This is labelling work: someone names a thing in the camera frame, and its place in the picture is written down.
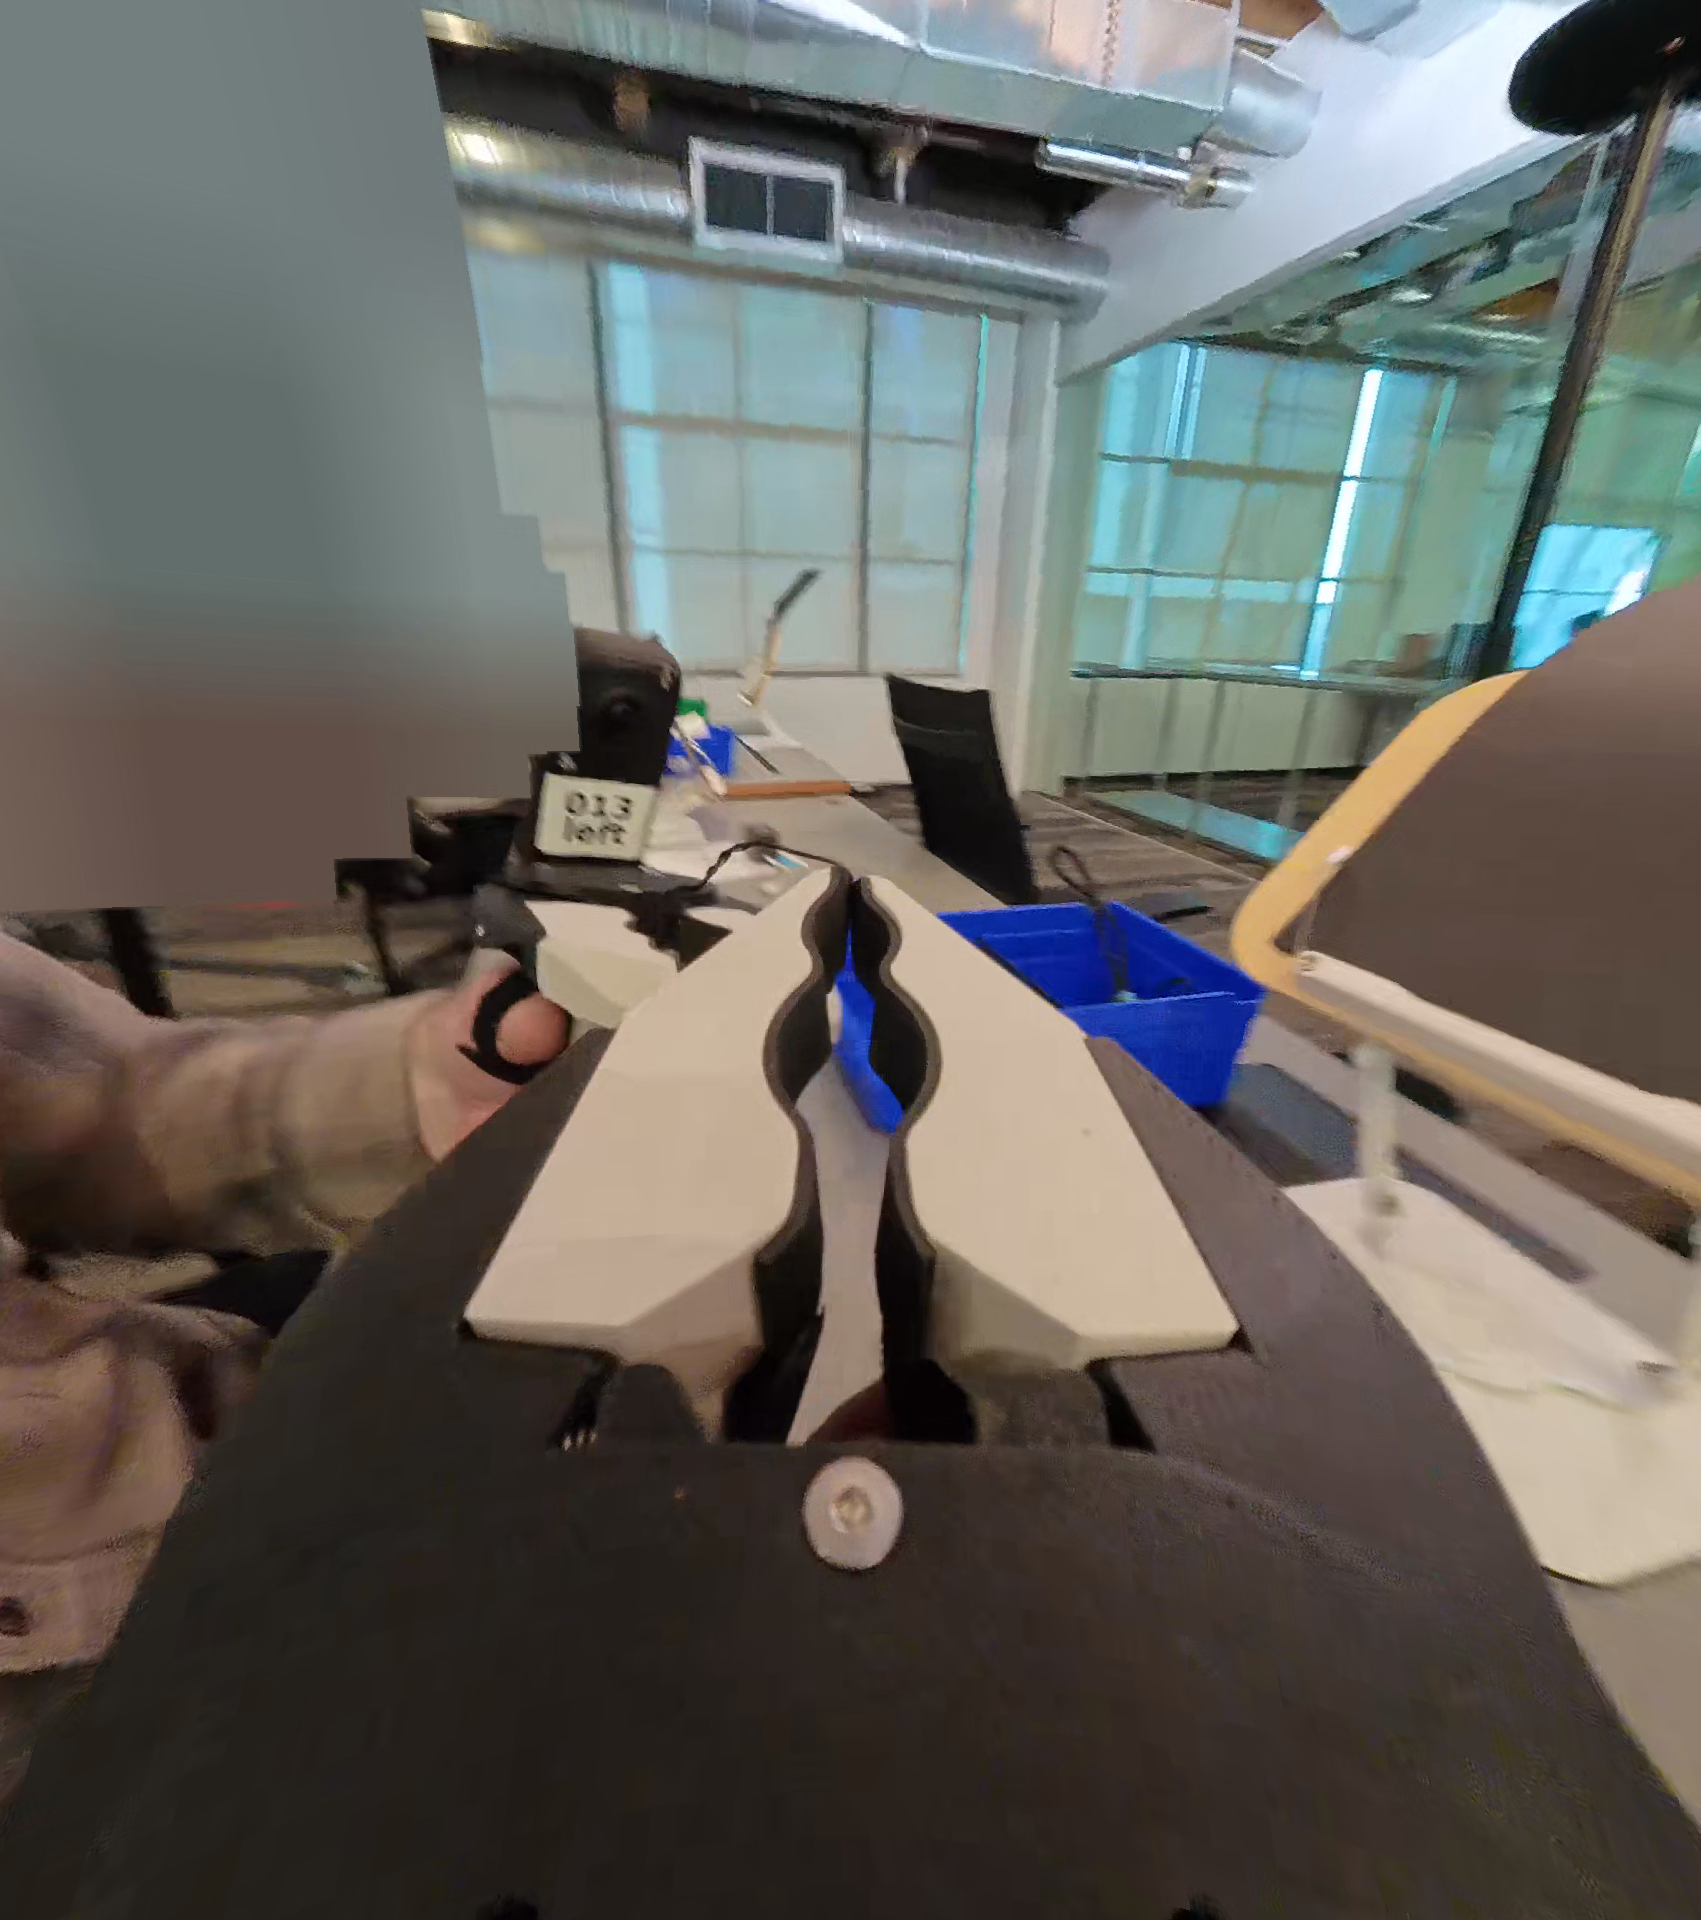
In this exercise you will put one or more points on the black desk lamp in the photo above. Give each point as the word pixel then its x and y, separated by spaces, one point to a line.
pixel 777 636

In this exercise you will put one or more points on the silver ceiling duct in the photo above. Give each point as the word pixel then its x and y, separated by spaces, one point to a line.
pixel 550 182
pixel 942 46

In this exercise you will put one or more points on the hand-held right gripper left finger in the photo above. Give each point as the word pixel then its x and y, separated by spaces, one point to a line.
pixel 626 1201

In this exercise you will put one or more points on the person's left forearm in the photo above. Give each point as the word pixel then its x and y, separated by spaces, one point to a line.
pixel 220 1126

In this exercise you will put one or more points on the white ceiling vent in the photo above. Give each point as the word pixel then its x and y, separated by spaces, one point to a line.
pixel 769 199

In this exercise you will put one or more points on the person's plaid shirt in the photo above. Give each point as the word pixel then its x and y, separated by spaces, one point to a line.
pixel 41 1441

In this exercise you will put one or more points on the blue desk bin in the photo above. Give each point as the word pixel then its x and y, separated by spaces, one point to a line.
pixel 707 750

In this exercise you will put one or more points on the person's left hand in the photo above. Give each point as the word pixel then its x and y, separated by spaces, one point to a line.
pixel 493 1104

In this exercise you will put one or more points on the black floor lamp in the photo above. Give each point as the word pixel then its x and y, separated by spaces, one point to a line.
pixel 1661 46

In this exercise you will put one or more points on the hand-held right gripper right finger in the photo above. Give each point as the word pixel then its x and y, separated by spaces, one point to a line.
pixel 1076 1201

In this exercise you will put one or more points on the black high-back chair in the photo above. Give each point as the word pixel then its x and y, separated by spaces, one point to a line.
pixel 956 779

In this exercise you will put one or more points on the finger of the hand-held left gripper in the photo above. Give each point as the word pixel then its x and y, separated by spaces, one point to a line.
pixel 616 961

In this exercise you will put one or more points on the black wood-edged board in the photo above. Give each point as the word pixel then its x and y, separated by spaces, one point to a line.
pixel 1632 842

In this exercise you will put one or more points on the blue plastic bin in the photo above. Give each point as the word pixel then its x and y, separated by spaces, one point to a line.
pixel 1153 1021

